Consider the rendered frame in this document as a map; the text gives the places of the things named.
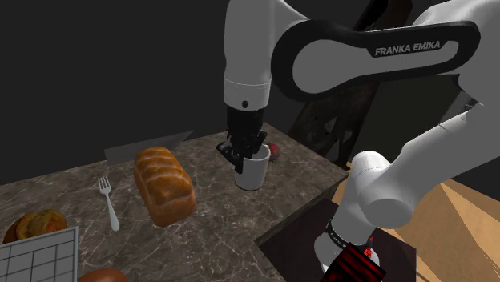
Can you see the white cup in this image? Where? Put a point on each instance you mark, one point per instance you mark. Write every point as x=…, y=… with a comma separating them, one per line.
x=253, y=174

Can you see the red apple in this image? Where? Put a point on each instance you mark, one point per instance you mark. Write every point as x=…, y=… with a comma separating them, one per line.
x=274, y=152

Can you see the brown round bread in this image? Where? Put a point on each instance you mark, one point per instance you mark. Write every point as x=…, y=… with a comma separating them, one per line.
x=102, y=275

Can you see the white fork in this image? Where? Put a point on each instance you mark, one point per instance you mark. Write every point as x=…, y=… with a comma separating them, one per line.
x=110, y=207

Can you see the dark wooden furniture frame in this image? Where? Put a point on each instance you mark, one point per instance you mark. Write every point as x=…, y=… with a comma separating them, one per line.
x=332, y=121

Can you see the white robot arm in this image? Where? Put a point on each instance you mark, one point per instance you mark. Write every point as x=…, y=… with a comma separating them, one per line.
x=410, y=164

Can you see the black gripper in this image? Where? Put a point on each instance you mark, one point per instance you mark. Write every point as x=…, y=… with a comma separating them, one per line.
x=244, y=121

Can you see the round golden bread roll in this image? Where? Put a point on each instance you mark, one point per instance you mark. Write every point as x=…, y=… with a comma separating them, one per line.
x=35, y=224

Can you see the brown bread loaf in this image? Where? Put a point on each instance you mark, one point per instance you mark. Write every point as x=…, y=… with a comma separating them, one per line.
x=166, y=187

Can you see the dark robot stand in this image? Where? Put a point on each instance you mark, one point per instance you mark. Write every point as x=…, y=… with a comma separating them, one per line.
x=289, y=250

